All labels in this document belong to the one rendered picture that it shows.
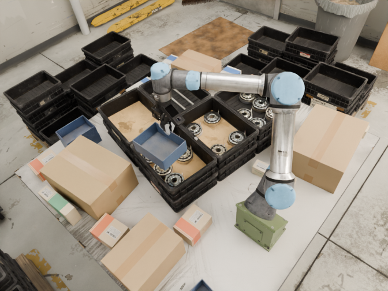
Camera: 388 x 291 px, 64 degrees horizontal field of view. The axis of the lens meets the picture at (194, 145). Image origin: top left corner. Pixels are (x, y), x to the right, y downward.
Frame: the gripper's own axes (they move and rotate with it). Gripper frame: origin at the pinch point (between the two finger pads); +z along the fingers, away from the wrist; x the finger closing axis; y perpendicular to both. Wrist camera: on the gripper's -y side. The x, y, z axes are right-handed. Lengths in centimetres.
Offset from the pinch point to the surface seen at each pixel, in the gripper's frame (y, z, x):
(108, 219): 9, 38, 40
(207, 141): 1.0, 27.7, -27.8
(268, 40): 70, 61, -202
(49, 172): 48, 26, 46
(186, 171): -4.4, 29.3, -4.3
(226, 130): -2.1, 26.7, -41.4
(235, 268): -53, 43, 14
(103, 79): 144, 61, -47
